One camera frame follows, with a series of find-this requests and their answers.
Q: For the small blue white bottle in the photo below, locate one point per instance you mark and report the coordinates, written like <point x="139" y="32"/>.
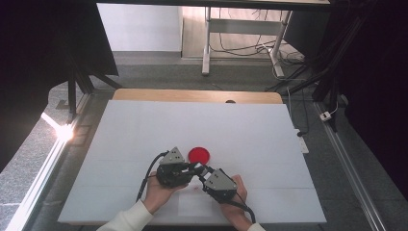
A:
<point x="199" y="166"/>

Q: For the white power strip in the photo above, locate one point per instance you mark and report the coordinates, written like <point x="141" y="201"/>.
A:
<point x="303" y="144"/>

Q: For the light wooden table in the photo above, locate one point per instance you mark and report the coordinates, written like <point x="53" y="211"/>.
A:
<point x="192" y="95"/>

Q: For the black metal stand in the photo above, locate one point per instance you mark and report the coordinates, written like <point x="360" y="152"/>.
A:
<point x="73" y="93"/>

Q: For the black curtain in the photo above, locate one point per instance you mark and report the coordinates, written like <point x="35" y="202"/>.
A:
<point x="35" y="64"/>
<point x="375" y="80"/>

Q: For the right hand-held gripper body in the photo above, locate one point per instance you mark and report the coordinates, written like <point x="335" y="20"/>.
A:
<point x="221" y="186"/>

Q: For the red petri dish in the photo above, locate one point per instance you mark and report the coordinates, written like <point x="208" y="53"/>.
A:
<point x="199" y="154"/>

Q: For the white paper sheet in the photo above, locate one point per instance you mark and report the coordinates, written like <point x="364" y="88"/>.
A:
<point x="194" y="205"/>

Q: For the person's left hand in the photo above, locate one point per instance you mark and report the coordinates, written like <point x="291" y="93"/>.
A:
<point x="158" y="195"/>

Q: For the small white adapter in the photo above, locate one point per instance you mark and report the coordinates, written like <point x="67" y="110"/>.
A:
<point x="325" y="116"/>

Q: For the person's right hand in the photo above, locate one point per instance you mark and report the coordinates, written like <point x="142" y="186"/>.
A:
<point x="235" y="215"/>

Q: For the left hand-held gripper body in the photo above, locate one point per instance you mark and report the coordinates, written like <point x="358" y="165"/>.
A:
<point x="171" y="173"/>

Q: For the aluminium floor rail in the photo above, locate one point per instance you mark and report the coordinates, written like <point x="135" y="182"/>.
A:
<point x="349" y="166"/>
<point x="41" y="179"/>

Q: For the white metal desk frame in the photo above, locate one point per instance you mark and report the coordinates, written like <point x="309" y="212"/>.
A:
<point x="243" y="27"/>

